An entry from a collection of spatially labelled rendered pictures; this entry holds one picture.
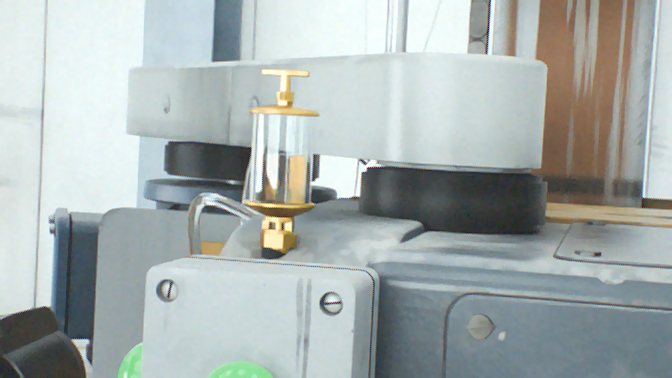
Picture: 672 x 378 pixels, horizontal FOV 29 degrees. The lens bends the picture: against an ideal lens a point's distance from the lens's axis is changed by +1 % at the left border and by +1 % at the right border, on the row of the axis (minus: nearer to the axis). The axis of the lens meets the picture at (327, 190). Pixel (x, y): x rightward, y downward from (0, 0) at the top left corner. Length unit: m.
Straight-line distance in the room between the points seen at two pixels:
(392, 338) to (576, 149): 0.50
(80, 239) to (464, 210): 0.42
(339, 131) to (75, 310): 0.36
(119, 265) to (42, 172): 5.31
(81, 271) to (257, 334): 0.51
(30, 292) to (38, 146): 0.69
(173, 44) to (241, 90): 4.74
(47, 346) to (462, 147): 0.30
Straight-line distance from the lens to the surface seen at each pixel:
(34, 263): 6.27
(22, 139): 6.27
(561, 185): 0.97
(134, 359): 0.47
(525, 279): 0.48
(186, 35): 5.50
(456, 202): 0.59
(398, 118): 0.60
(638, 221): 0.72
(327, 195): 0.97
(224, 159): 0.94
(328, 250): 0.52
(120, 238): 0.93
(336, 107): 0.66
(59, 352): 0.78
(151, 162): 5.54
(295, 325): 0.44
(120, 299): 0.93
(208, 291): 0.45
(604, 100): 0.97
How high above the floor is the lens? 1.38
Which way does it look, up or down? 3 degrees down
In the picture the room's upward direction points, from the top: 3 degrees clockwise
